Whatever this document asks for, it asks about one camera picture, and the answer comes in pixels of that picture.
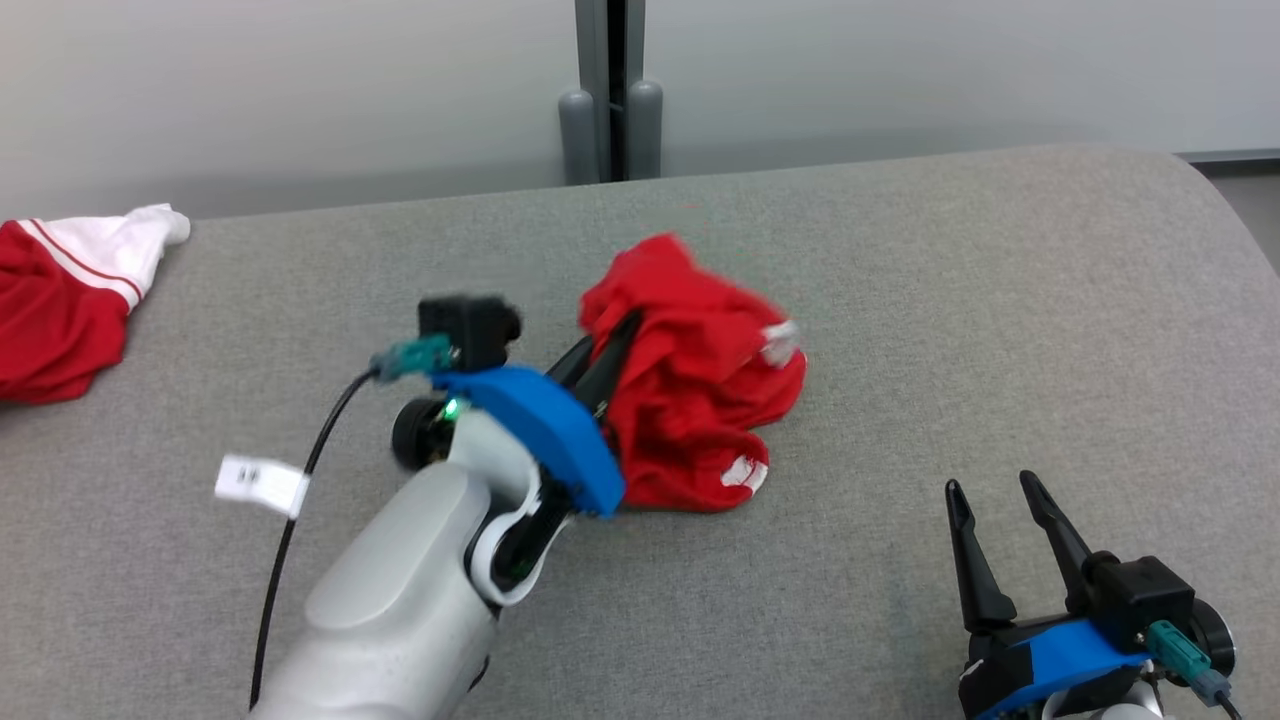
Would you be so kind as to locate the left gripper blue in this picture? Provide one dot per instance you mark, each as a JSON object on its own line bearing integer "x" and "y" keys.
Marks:
{"x": 545, "y": 420}

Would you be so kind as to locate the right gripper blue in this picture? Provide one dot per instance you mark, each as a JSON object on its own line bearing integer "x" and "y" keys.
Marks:
{"x": 1060, "y": 650}

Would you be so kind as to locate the red shorts with white waistband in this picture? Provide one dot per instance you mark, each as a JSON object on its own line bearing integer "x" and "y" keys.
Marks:
{"x": 690, "y": 400}

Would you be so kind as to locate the red basketball jersey white sleeves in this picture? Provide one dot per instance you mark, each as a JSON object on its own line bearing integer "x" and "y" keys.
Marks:
{"x": 50, "y": 320}

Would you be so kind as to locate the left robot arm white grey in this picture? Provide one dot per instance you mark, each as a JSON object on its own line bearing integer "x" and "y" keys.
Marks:
{"x": 400, "y": 620}

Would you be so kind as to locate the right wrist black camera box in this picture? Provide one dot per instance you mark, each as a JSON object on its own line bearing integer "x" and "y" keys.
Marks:
{"x": 1140, "y": 595}

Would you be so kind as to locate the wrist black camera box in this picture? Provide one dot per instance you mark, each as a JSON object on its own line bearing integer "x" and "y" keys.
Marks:
{"x": 470, "y": 325}
{"x": 1140, "y": 595}

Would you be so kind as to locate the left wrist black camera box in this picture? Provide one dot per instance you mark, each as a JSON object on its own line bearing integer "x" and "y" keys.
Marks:
{"x": 470, "y": 325}

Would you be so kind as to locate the grey vertical wall frame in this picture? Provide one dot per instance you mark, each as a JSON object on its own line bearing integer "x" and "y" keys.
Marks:
{"x": 593, "y": 60}

